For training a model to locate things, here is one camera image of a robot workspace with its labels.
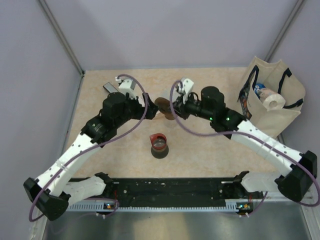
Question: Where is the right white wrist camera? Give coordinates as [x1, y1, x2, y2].
[173, 78, 194, 104]

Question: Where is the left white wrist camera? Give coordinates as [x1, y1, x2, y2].
[115, 76, 137, 100]

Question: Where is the white slotted cable duct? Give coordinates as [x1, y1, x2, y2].
[66, 200, 253, 214]

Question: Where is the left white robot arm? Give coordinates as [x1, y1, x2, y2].
[23, 92, 158, 222]

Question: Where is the dark wooden dripper ring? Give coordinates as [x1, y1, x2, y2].
[154, 97, 173, 115]

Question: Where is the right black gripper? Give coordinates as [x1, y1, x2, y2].
[168, 90, 214, 122]

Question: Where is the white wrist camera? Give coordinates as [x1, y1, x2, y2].
[173, 78, 194, 104]
[115, 76, 137, 100]

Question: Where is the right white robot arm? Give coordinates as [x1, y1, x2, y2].
[169, 81, 320, 207]

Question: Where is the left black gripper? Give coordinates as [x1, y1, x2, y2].
[114, 92, 159, 128]

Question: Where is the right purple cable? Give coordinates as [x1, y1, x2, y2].
[169, 79, 320, 218]

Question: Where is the black toothpaste box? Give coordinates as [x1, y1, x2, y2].
[103, 82, 118, 94]

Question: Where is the red rimmed glass carafe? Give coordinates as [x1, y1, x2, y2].
[149, 133, 169, 159]

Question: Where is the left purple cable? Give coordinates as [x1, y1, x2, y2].
[29, 74, 151, 223]

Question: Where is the white coffee filter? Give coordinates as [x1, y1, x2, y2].
[160, 88, 171, 100]

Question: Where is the purple cable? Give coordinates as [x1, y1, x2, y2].
[169, 79, 320, 218]
[29, 74, 151, 223]

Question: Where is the white paper roll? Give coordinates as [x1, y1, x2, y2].
[260, 92, 286, 111]

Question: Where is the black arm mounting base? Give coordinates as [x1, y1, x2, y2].
[69, 176, 261, 208]

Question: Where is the blue snack package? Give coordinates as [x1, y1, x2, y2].
[253, 83, 266, 98]

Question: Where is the beige canvas tote bag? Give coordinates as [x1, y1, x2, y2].
[236, 56, 306, 138]

